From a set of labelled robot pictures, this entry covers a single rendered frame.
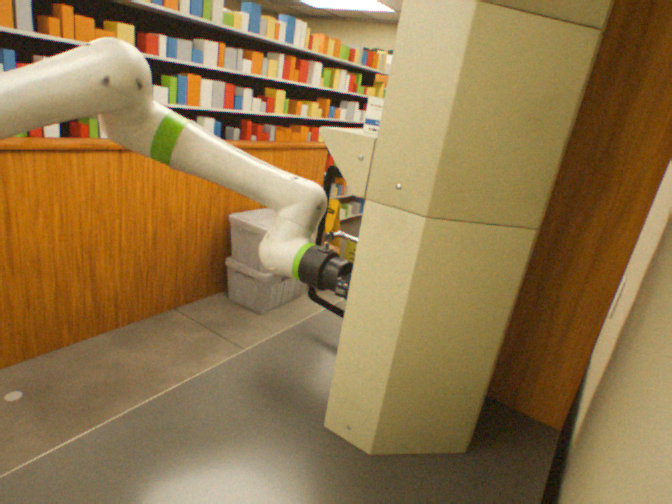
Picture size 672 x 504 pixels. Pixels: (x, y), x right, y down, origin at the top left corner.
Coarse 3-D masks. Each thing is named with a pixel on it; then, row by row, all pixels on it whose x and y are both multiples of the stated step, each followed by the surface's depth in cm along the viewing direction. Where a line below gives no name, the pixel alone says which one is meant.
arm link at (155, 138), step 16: (160, 112) 95; (112, 128) 92; (128, 128) 92; (144, 128) 94; (160, 128) 94; (176, 128) 95; (128, 144) 96; (144, 144) 95; (160, 144) 95; (160, 160) 98
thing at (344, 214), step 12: (336, 180) 117; (336, 192) 118; (348, 192) 115; (336, 204) 118; (348, 204) 115; (360, 204) 113; (336, 216) 119; (348, 216) 116; (360, 216) 113; (336, 228) 120; (348, 228) 117; (336, 240) 120; (348, 240) 117; (348, 252) 118; (336, 300) 124
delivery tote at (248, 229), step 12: (240, 216) 313; (252, 216) 319; (264, 216) 324; (240, 228) 308; (252, 228) 301; (264, 228) 298; (240, 240) 313; (252, 240) 306; (312, 240) 344; (240, 252) 317; (252, 252) 310; (252, 264) 313
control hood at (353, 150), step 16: (320, 128) 76; (336, 128) 77; (352, 128) 84; (336, 144) 75; (352, 144) 73; (368, 144) 71; (336, 160) 75; (352, 160) 73; (368, 160) 72; (352, 176) 74; (368, 176) 73; (352, 192) 75
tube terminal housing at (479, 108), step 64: (448, 0) 60; (448, 64) 62; (512, 64) 62; (576, 64) 64; (384, 128) 69; (448, 128) 64; (512, 128) 66; (384, 192) 71; (448, 192) 67; (512, 192) 70; (384, 256) 74; (448, 256) 72; (512, 256) 74; (384, 320) 76; (448, 320) 76; (384, 384) 79; (448, 384) 81; (384, 448) 84; (448, 448) 87
